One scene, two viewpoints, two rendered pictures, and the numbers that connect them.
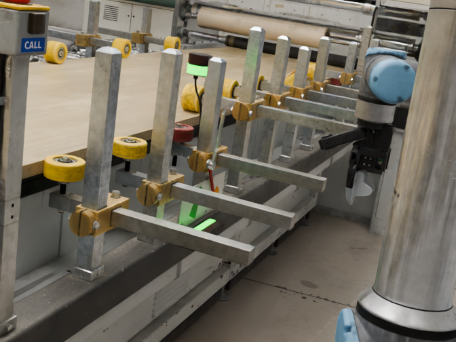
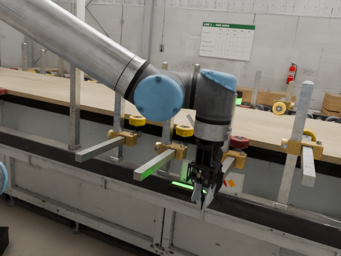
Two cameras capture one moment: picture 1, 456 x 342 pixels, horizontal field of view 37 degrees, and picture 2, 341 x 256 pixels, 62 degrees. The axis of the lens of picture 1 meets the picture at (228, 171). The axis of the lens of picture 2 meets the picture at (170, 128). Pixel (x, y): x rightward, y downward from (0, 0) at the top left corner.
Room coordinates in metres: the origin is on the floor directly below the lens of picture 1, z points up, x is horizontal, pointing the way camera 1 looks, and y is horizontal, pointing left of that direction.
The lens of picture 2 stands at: (1.53, -1.03, 1.23)
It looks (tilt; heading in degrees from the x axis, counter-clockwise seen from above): 15 degrees down; 92
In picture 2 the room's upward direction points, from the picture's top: 6 degrees clockwise
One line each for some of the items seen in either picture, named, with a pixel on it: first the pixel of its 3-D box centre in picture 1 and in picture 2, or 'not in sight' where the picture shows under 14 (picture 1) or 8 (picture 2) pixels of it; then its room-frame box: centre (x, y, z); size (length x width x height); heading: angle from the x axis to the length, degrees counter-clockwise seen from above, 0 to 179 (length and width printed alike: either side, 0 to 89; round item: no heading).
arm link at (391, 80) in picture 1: (395, 79); (170, 89); (1.49, -0.32, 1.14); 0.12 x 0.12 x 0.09; 88
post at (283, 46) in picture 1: (272, 111); not in sight; (2.18, -0.11, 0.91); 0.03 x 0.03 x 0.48; 69
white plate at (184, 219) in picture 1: (202, 199); (210, 178); (1.67, 0.05, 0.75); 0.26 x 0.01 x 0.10; 159
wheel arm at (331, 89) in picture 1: (353, 93); not in sight; (2.64, -0.43, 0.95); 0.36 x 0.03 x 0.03; 69
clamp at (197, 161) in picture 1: (206, 157); (228, 157); (1.73, 0.06, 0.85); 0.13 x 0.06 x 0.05; 159
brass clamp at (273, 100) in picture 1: (276, 100); not in sight; (2.20, -0.12, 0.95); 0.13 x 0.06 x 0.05; 159
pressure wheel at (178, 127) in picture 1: (176, 144); (237, 150); (1.78, 0.15, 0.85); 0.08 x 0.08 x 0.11
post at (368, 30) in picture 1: (359, 75); not in sight; (3.35, -0.56, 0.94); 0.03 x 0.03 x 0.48; 69
